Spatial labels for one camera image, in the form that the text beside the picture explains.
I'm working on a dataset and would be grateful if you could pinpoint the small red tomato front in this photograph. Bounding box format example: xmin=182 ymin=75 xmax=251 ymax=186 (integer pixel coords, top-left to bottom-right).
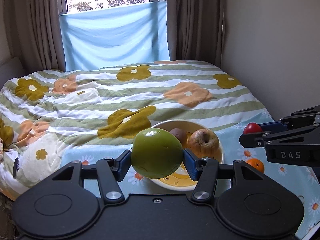
xmin=243 ymin=122 xmax=263 ymax=134

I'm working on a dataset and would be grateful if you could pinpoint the large wrinkled brown apple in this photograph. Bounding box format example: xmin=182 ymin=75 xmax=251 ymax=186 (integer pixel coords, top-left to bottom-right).
xmin=187 ymin=128 xmax=221 ymax=158

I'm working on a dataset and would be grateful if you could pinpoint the brown kiwi fruit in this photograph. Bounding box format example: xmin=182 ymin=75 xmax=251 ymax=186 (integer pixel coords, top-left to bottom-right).
xmin=170 ymin=128 xmax=188 ymax=147

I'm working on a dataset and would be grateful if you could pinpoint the orange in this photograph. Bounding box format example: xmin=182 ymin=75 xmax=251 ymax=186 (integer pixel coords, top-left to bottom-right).
xmin=246 ymin=158 xmax=265 ymax=173

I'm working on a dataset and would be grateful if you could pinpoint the green apple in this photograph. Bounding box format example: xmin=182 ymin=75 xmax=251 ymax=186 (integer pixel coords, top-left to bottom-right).
xmin=131 ymin=128 xmax=184 ymax=179

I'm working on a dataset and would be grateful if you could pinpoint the cream ceramic bowl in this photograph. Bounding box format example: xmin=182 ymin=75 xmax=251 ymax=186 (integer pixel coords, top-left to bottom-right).
xmin=146 ymin=119 xmax=225 ymax=192

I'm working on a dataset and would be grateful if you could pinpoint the floral striped duvet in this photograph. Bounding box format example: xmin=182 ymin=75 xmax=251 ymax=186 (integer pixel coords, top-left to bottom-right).
xmin=1 ymin=60 xmax=271 ymax=200

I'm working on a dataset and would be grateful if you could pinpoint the black small device on bed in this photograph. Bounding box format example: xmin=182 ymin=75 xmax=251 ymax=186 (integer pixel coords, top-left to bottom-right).
xmin=12 ymin=154 xmax=20 ymax=178

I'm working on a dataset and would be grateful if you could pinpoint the crumpled patterned paper packet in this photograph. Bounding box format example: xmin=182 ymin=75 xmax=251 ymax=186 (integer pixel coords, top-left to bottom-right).
xmin=0 ymin=139 xmax=4 ymax=161

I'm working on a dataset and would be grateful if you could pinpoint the light blue window cloth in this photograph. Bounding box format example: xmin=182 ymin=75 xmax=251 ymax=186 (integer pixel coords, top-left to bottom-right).
xmin=59 ymin=1 xmax=170 ymax=71

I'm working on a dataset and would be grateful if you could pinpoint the right brown curtain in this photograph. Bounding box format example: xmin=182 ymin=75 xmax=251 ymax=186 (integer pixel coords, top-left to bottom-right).
xmin=167 ymin=0 xmax=225 ymax=67

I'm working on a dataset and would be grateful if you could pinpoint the brown curtain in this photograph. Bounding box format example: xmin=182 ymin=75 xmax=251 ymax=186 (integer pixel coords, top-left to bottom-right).
xmin=167 ymin=0 xmax=225 ymax=67
xmin=4 ymin=0 xmax=66 ymax=73

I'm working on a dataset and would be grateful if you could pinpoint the left brown curtain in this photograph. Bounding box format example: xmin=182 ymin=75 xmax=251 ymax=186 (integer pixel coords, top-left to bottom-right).
xmin=4 ymin=0 xmax=66 ymax=73

